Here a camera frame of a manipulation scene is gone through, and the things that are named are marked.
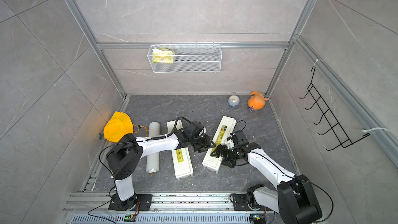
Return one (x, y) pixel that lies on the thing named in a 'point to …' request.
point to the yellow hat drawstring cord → (139, 126)
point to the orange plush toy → (257, 101)
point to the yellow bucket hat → (119, 124)
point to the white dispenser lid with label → (226, 127)
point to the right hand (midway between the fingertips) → (216, 158)
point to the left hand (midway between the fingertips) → (216, 147)
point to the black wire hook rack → (343, 138)
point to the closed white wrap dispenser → (182, 163)
